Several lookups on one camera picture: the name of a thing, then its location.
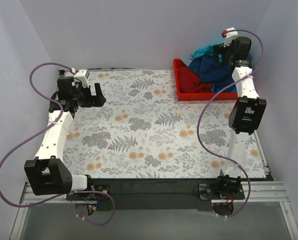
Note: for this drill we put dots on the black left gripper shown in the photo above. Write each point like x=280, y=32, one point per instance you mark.
x=92, y=95

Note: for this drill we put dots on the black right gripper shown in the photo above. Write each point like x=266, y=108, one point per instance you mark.
x=220, y=50

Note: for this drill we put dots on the teal t shirt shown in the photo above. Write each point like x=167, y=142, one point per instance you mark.
x=204, y=51

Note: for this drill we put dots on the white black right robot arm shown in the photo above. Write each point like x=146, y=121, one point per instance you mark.
x=245, y=116

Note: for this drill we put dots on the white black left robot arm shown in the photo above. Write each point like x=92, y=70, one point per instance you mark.
x=47, y=173

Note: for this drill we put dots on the dark blue t shirt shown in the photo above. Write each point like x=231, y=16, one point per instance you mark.
x=211, y=72

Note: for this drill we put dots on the red t shirt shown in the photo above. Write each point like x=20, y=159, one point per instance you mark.
x=190, y=83

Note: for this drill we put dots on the red plastic bin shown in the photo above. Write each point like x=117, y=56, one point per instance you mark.
x=224, y=96

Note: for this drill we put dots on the floral patterned table mat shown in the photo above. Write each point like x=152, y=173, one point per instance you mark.
x=144, y=131

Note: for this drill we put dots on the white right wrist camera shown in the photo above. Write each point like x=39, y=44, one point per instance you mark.
x=229, y=35

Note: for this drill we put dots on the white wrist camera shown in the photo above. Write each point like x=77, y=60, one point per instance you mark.
x=81, y=76
x=229, y=35

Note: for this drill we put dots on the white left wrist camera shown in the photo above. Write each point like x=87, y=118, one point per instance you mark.
x=81, y=76

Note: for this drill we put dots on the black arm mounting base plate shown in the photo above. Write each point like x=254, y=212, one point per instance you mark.
x=160, y=193

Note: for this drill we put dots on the aluminium frame rail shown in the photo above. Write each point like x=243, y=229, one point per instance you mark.
x=261, y=212

